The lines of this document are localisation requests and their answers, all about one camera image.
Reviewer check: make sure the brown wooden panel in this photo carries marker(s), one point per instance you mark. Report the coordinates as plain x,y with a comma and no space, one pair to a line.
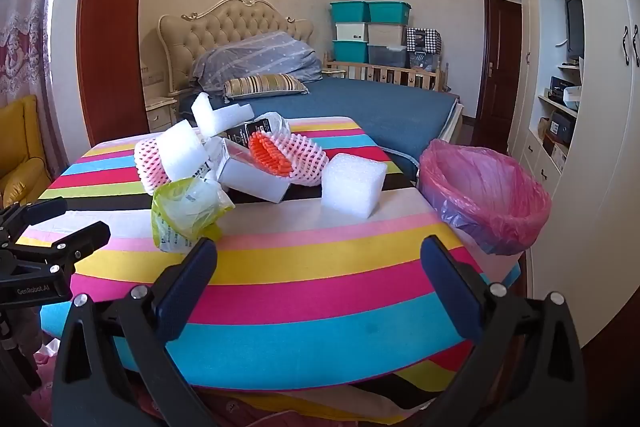
110,32

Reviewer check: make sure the white storage box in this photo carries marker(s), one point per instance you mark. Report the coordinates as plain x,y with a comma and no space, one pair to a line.
351,32

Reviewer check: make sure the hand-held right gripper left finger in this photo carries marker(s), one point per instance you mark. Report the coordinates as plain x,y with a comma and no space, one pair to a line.
187,282

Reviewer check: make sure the lime green plastic bag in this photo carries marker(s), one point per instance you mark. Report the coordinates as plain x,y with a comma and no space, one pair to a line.
185,212

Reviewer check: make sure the white plastic bag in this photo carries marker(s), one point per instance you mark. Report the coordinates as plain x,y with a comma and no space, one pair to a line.
277,124

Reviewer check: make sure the grey clear storage box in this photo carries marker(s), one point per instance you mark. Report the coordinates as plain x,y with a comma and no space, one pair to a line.
387,57

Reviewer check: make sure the black white checkered bag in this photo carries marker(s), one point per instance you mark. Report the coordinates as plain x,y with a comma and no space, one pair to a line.
422,39

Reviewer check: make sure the bin with pink liner bag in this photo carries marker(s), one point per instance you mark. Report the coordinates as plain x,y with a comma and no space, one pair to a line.
500,219

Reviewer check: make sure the pink foam net sleeve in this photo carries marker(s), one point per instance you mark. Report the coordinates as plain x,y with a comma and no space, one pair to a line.
310,162

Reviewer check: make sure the black television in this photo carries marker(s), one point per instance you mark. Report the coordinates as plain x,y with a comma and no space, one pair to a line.
575,27

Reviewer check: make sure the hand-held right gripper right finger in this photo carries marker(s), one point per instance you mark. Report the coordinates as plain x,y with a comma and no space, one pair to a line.
450,287

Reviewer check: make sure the cream nightstand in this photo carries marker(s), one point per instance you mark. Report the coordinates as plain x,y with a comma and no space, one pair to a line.
160,112

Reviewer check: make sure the bed with blue sheet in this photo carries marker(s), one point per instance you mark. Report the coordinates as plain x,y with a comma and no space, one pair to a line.
375,107

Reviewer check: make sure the dark storage bag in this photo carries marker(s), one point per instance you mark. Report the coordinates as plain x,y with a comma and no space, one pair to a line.
424,60

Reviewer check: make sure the pink lace curtain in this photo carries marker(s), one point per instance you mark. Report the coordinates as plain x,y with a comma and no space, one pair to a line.
25,32

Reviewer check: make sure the white built-in wardrobe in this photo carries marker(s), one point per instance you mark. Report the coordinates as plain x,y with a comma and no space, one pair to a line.
605,132

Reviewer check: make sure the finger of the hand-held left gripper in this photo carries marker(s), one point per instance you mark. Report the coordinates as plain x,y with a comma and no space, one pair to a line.
85,237
40,209

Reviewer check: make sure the dark brown wooden door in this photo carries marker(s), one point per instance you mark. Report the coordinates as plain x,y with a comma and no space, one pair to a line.
500,67

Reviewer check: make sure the black safe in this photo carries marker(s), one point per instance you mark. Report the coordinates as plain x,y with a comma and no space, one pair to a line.
562,127

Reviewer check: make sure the beige tufted headboard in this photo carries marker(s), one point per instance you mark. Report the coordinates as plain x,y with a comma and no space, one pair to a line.
235,22

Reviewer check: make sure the orange foam net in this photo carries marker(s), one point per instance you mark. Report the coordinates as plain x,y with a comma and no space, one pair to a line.
270,154

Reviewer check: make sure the pink foam net roll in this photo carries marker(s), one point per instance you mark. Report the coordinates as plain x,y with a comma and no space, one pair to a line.
147,162

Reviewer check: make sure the white foam cube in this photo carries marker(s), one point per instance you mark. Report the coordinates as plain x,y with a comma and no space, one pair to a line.
350,192

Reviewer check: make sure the yellow armchair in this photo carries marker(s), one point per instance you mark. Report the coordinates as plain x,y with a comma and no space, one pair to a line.
20,147

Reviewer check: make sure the pink patterned cloth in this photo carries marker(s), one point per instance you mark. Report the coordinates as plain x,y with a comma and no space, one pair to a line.
240,407

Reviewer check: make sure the white cardboard box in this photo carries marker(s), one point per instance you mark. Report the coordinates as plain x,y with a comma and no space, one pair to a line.
255,182

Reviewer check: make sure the black shelf device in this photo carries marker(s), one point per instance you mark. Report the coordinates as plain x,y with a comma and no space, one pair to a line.
557,88

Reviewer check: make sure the L-shaped white foam piece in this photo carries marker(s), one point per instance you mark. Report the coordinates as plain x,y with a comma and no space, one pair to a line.
210,114

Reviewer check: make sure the white foam block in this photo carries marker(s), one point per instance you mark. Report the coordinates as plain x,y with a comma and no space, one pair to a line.
180,152

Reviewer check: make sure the beige storage box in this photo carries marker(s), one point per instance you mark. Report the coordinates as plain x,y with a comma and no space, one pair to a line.
386,35

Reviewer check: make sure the grey-blue dotted duvet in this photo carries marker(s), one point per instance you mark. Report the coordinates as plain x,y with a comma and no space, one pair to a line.
260,57

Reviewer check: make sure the white printed box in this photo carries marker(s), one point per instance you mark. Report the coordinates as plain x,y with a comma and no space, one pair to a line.
559,156

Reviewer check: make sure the wall socket panel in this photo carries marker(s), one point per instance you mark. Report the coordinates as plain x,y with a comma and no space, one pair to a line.
152,74

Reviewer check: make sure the striped pillow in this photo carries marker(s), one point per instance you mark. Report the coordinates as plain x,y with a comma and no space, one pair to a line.
265,86

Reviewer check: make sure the black cardboard box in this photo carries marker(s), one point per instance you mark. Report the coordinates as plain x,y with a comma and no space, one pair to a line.
240,132

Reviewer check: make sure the brown cardboard box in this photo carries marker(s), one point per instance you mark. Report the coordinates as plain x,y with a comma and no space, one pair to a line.
543,128

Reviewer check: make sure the teal storage box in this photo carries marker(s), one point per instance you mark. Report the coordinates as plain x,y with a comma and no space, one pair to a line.
350,52
390,13
350,12

